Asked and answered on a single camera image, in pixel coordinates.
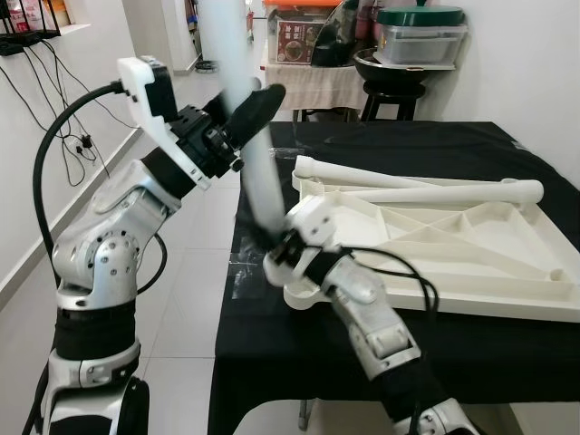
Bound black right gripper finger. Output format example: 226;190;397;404
243;217;283;252

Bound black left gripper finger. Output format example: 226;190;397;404
204;86;239;124
222;83;288;151

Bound white plastic children table top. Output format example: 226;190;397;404
283;168;580;324

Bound beige table cloth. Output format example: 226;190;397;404
263;59;368;114

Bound orange lid storage box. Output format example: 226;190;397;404
265;0;332;66

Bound black bag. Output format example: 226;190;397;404
311;0;377;69

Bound black wok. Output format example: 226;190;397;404
353;47;431;92

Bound grey metal table leg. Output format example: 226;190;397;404
297;397;311;434

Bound green lid clear container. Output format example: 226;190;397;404
373;5;469;69

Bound black tablecloth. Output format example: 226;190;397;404
207;121;580;435

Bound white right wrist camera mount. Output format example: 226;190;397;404
287;194;343;273

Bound black wall cables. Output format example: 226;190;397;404
0;36;114;187

